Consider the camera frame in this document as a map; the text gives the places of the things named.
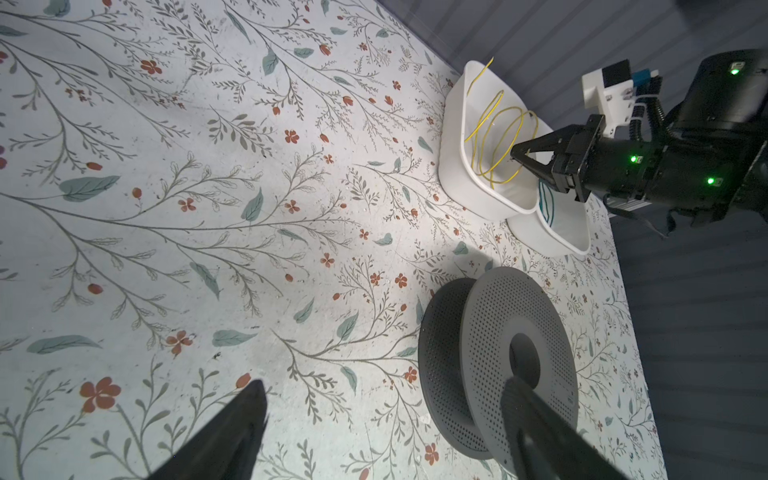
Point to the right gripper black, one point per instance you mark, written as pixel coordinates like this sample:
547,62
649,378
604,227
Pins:
584,162

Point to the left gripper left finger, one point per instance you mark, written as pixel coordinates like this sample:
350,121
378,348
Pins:
227,447

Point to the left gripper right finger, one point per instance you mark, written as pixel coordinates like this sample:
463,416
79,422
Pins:
543,445

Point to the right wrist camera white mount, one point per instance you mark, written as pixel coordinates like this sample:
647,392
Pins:
612,91

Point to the grey perforated cable spool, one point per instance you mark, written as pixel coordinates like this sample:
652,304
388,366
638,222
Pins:
475,335

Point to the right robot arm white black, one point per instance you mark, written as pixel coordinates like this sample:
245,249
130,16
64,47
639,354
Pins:
702,159

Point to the white tray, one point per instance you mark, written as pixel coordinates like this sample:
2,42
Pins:
558,226
484,119

